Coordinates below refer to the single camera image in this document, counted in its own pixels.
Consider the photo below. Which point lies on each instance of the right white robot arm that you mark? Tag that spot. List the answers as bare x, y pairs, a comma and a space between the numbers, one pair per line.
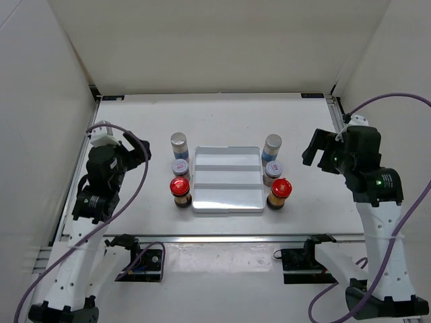
385, 289

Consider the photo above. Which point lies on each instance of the short white-lid jar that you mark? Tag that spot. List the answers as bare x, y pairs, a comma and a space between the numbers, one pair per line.
273, 170
180, 168

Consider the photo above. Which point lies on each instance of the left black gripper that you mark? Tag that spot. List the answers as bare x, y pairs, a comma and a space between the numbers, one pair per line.
137, 145

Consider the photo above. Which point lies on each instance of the aluminium left rail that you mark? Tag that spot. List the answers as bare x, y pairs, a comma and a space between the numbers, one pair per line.
56, 236

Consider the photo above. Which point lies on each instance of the aluminium rail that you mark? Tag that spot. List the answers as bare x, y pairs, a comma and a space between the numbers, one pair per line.
336, 114
56, 236
203, 239

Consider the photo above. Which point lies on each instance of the left tall silver-capped shaker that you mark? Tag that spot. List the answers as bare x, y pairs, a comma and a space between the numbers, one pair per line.
179, 146

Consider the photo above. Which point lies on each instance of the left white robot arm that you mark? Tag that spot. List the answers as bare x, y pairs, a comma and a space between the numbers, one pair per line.
79, 283

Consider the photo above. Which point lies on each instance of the tall silver-capped shaker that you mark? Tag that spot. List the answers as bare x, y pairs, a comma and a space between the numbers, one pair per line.
271, 148
179, 146

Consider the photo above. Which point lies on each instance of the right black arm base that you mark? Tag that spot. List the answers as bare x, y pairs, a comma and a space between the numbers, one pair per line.
300, 266

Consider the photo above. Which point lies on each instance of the left short white-lid jar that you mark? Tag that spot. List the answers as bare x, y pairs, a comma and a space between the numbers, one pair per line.
180, 168

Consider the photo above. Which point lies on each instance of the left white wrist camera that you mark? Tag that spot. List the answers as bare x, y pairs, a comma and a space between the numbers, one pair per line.
102, 135

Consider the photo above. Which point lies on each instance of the red-lid chili sauce jar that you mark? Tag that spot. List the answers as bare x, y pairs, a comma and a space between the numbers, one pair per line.
180, 189
281, 189

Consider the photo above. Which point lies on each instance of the white divided organizer tray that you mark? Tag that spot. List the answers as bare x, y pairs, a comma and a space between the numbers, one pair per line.
228, 180

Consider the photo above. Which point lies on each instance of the right short white-lid jar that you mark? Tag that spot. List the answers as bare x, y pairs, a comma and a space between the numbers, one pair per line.
273, 170

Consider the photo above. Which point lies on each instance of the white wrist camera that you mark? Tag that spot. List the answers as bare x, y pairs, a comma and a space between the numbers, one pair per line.
353, 120
102, 135

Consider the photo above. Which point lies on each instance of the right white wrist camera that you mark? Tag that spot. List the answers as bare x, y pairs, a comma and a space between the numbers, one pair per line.
353, 120

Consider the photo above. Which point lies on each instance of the aluminium right rail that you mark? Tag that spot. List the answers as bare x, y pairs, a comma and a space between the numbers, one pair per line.
336, 114

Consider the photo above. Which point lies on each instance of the right tall silver-capped shaker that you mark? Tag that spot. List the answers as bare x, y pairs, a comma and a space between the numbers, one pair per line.
271, 148

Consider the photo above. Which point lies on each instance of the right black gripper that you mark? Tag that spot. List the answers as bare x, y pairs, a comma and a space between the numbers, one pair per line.
318, 142

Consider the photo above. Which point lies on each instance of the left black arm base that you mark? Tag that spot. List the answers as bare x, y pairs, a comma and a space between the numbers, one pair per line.
146, 264

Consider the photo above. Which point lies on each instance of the aluminium front rail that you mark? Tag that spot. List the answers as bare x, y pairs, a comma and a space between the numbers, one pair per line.
203, 239

